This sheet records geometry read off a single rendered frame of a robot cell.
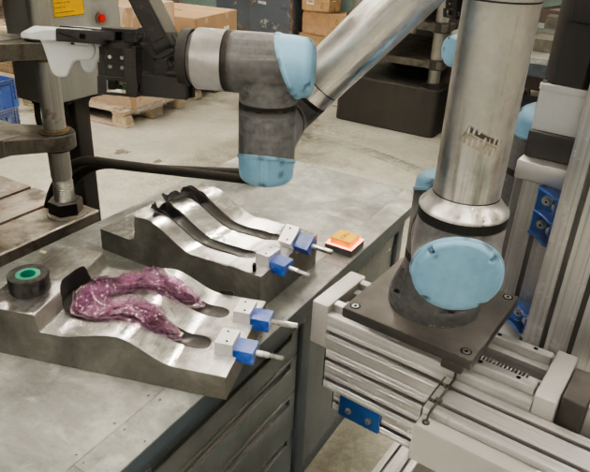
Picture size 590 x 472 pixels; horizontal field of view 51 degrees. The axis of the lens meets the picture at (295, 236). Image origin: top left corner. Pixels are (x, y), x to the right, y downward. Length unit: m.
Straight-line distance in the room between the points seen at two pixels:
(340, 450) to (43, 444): 1.27
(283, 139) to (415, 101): 4.56
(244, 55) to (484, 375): 0.60
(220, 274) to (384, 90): 4.12
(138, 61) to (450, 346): 0.60
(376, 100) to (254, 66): 4.72
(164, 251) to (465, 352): 0.83
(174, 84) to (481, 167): 0.39
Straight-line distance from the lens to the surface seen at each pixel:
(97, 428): 1.17
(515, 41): 0.74
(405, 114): 5.39
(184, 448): 1.36
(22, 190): 2.17
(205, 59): 0.78
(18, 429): 1.21
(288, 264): 1.40
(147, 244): 1.57
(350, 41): 0.87
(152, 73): 0.83
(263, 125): 0.78
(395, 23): 0.87
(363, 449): 2.24
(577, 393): 1.04
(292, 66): 0.76
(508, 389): 1.02
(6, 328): 1.34
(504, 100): 0.76
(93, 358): 1.26
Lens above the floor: 1.60
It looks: 27 degrees down
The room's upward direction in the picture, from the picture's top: 3 degrees clockwise
